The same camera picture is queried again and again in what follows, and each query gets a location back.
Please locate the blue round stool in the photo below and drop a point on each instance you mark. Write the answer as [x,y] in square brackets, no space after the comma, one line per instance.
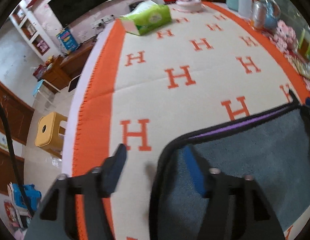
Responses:
[38,90]

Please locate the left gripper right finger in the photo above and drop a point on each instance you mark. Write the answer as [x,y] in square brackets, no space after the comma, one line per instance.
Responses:
[237,207]

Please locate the orange H-pattern blanket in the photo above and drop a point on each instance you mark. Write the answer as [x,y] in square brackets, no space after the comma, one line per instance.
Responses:
[194,75]

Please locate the red basin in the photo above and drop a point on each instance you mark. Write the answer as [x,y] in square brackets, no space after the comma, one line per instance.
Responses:
[169,1]

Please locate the blue snow globe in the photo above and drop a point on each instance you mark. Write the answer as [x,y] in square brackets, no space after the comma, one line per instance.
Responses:
[273,14]

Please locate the purple and grey towel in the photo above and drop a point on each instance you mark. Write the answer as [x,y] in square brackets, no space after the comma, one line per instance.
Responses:
[272,146]

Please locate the yellow plastic stool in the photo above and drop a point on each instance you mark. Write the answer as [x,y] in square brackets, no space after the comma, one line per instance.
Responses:
[50,133]

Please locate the pink plush toy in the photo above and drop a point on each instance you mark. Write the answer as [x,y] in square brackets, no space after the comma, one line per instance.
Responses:
[284,38]

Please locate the white pump bottle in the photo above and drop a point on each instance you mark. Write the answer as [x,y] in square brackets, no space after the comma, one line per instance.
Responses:
[245,8]

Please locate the green tissue box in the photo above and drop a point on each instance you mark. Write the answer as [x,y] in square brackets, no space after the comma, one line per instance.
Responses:
[146,17]

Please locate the wooden tv cabinet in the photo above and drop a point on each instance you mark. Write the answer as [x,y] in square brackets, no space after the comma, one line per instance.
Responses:
[64,69]

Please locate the blister pill pack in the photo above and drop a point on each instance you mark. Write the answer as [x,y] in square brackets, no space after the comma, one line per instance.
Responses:
[302,68]

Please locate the metal cylinder jar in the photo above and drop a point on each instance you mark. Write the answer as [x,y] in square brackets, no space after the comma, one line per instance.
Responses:
[258,15]

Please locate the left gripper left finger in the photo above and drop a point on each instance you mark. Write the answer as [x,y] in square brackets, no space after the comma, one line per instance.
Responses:
[57,216]

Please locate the blue poster sign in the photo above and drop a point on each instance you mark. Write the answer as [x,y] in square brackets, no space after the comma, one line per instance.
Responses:
[67,40]

